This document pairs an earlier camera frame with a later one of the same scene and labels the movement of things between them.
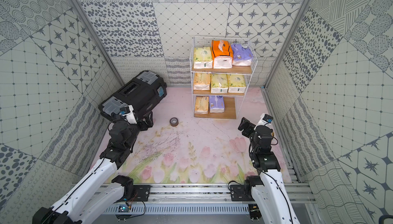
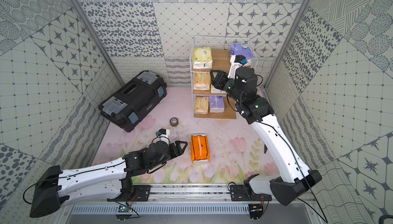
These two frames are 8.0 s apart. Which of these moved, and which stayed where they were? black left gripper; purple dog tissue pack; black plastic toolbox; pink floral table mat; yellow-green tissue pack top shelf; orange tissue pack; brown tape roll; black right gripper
Moved: black left gripper; orange tissue pack; black right gripper
Stayed: purple dog tissue pack; black plastic toolbox; yellow-green tissue pack top shelf; brown tape roll; pink floral table mat
